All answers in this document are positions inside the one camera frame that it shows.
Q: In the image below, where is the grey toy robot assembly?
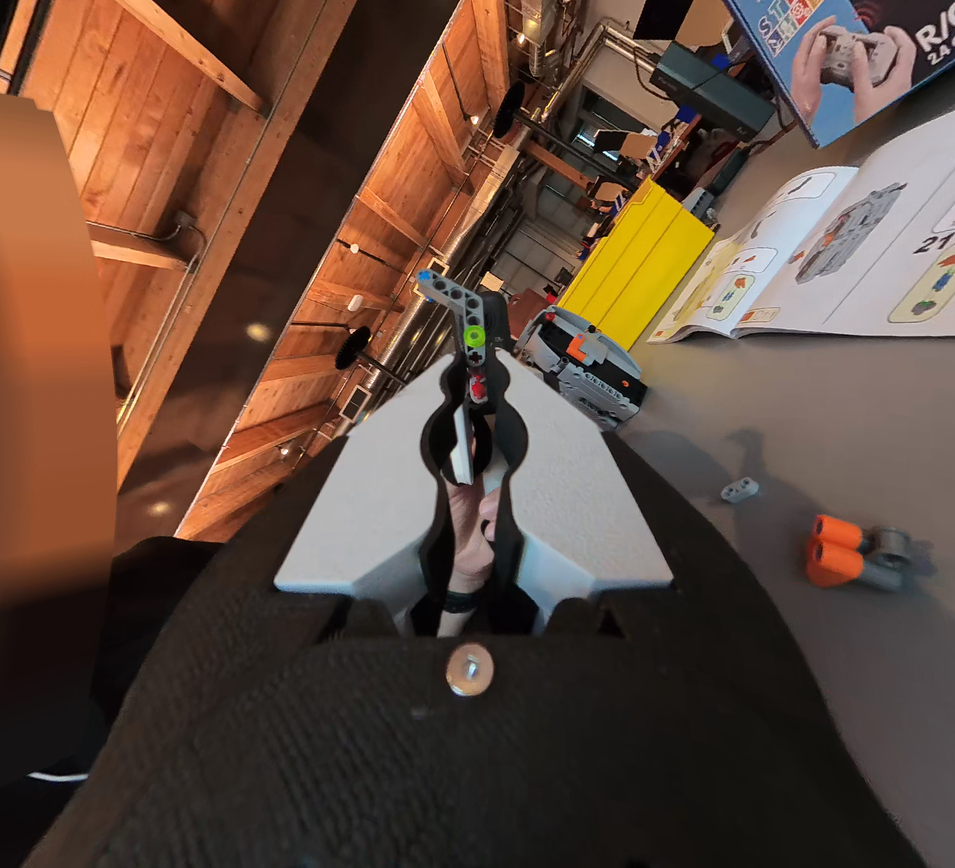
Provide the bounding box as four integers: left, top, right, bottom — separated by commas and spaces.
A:
515, 306, 649, 432

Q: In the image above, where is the orange and grey toy piece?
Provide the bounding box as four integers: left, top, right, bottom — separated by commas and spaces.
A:
806, 513, 913, 593

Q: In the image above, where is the bent grey toy beam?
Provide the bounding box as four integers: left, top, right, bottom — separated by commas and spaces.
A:
416, 270, 497, 410

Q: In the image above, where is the yellow plastic bin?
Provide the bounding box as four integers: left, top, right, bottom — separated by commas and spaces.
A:
556, 176, 717, 353

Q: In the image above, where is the open instruction booklet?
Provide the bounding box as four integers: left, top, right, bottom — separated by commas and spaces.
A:
645, 110, 955, 344

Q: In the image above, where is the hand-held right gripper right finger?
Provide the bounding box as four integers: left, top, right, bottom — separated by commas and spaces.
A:
492, 350, 676, 635

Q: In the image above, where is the dark green cabinet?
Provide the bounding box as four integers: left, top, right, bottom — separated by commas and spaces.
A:
649, 41, 777, 141

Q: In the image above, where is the black panel with cardboard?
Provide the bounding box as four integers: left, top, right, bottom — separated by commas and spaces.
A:
633, 0, 736, 48

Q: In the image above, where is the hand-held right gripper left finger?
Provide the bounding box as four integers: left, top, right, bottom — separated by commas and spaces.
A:
275, 353, 464, 635

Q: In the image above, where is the grey desk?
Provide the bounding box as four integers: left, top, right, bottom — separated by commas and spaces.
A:
597, 85, 955, 868

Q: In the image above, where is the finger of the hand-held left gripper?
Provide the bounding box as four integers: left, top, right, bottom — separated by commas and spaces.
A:
448, 405, 482, 487

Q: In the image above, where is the blue robot kit box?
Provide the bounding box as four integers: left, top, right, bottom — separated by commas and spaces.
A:
671, 0, 955, 149

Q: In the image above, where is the person's black shirt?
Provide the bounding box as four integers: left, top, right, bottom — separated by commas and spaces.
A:
0, 536, 225, 868

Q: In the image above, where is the person's left hand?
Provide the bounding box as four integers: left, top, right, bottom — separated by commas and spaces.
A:
446, 483, 501, 594

